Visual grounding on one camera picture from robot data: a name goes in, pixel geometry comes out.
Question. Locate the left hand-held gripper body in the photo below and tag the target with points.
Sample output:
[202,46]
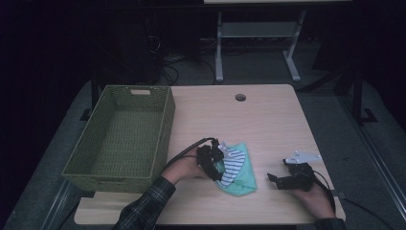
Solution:
[209,153]

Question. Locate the dark bulky equipment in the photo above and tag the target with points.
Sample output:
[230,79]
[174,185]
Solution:
[134,51]

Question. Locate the grey metal frame desk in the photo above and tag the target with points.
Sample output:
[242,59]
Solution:
[255,29]

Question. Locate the person's left hand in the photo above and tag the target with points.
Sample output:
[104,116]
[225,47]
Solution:
[185,169]

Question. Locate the black metal stand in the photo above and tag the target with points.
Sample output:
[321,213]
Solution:
[357,96]

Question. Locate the green woven basket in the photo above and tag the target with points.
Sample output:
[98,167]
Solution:
[121,140]

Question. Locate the mint green baby garment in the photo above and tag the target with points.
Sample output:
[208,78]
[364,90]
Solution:
[244,179]

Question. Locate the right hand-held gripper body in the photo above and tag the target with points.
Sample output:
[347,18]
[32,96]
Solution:
[301,177]

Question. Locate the grey tape strip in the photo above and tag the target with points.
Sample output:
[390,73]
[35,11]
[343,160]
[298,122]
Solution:
[336,194]

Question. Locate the metal floor rail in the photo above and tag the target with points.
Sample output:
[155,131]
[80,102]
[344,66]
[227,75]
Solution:
[383,179]
[57,204]

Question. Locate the person's right hand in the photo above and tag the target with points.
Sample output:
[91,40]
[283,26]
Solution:
[316,201]

